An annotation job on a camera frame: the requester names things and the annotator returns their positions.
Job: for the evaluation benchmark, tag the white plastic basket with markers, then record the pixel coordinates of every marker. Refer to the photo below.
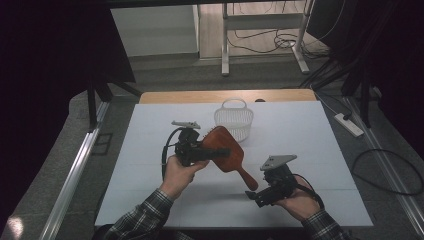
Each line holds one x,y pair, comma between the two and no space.
237,118

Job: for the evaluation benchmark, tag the aluminium rail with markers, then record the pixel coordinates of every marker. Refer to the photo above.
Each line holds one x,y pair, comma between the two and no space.
71,180
386,163

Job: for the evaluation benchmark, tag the white cabinet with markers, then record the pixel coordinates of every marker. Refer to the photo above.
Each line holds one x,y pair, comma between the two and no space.
153,30

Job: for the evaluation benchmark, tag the black plug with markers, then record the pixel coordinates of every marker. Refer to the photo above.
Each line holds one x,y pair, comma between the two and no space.
347,116

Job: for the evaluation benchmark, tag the brown wooden hairbrush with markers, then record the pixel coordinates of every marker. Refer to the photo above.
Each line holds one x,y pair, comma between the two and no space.
221,138

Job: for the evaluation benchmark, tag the black metal stand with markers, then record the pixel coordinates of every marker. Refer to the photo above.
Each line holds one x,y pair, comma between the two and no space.
91,103
365,100

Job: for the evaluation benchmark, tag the white power strip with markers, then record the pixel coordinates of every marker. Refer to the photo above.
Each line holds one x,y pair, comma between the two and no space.
350,126

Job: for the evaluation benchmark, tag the dark floor socket cover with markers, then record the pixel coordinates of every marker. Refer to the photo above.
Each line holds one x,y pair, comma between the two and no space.
102,144

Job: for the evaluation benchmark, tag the person's right hand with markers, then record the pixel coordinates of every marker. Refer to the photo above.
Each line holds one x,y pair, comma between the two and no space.
300,205

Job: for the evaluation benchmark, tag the white table mat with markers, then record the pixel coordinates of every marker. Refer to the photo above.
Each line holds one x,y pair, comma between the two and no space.
140,133

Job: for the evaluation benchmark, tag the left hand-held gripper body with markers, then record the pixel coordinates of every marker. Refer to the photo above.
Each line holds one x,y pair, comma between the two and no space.
187,150

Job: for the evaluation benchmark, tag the white desk frame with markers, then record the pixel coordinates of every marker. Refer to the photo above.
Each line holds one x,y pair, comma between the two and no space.
226,50

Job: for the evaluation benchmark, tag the wooden table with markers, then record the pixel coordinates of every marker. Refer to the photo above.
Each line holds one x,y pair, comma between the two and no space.
186,96

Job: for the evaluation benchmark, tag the black curtain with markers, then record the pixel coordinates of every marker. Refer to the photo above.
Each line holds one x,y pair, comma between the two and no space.
393,50
50,50

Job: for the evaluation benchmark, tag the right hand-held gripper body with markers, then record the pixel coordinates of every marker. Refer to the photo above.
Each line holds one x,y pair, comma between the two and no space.
278,181

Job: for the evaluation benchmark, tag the person's left hand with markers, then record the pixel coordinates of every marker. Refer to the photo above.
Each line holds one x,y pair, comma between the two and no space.
178,178

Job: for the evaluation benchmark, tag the black table grommet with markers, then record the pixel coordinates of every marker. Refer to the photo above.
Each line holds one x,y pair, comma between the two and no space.
260,100

